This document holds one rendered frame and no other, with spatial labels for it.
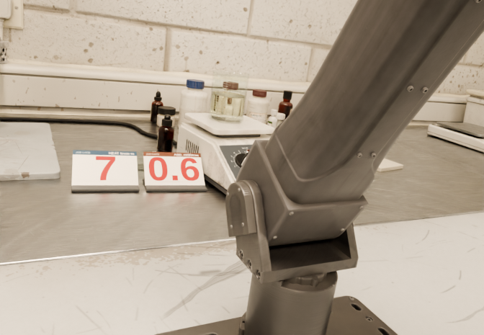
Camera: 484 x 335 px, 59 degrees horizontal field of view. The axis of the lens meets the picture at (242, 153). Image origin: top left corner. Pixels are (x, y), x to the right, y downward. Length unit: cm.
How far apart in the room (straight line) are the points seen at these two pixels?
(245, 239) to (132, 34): 86
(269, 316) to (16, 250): 27
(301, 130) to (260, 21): 98
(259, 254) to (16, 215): 34
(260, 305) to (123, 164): 39
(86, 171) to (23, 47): 50
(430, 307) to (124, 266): 31
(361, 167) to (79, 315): 25
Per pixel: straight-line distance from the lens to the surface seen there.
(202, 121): 71
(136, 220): 55
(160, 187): 64
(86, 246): 49
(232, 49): 121
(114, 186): 64
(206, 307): 40
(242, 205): 30
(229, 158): 64
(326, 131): 26
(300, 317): 32
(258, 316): 33
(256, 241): 30
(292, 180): 27
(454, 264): 60
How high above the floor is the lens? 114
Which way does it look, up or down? 16 degrees down
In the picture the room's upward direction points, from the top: 8 degrees clockwise
